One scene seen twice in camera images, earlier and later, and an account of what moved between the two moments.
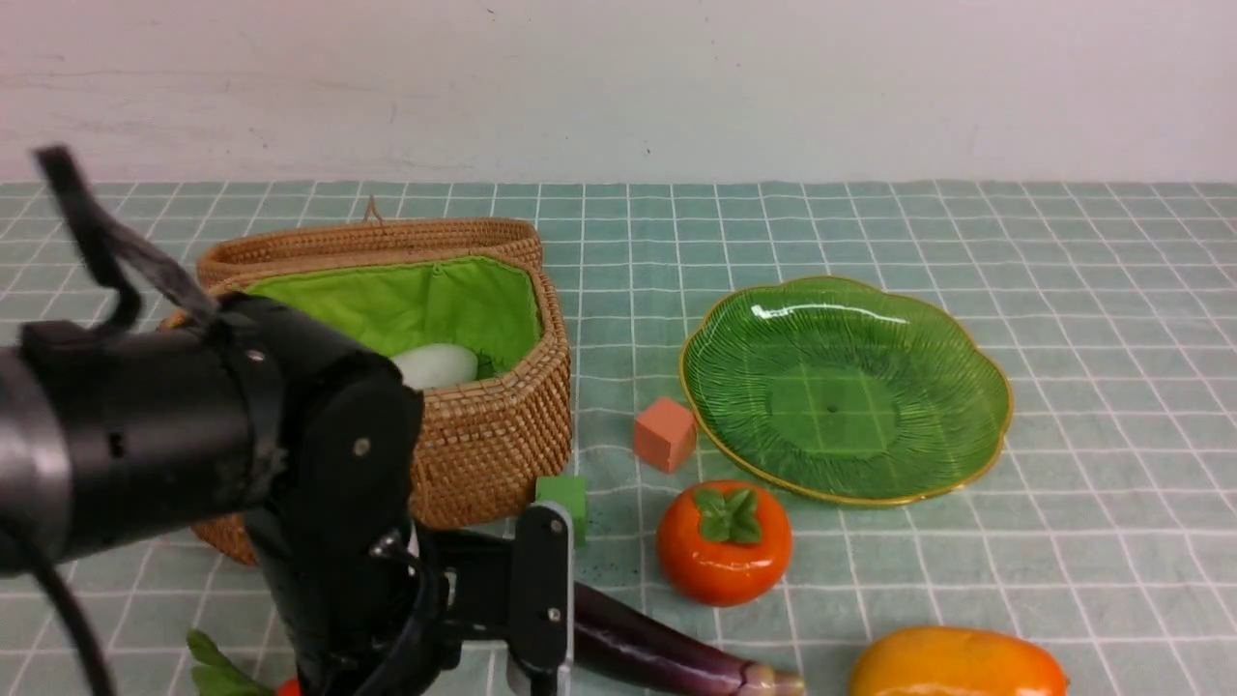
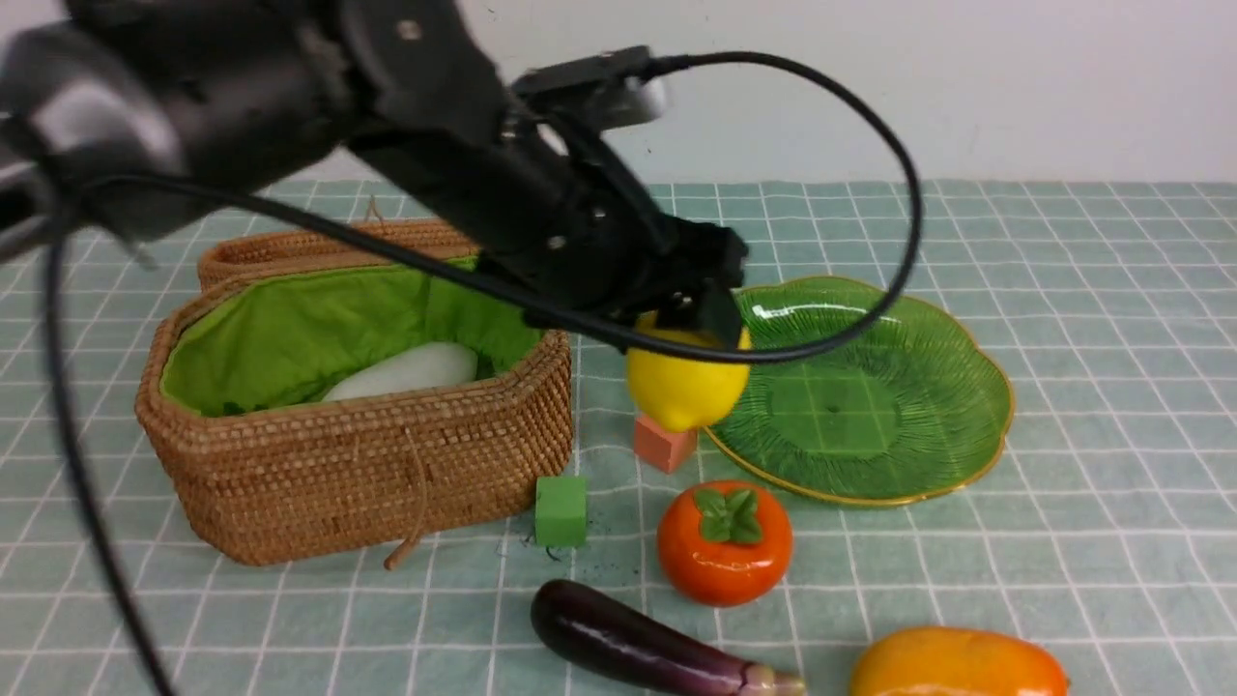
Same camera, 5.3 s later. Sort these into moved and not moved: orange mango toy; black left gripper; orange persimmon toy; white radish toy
Moved: black left gripper
Not moved: white radish toy; orange persimmon toy; orange mango toy
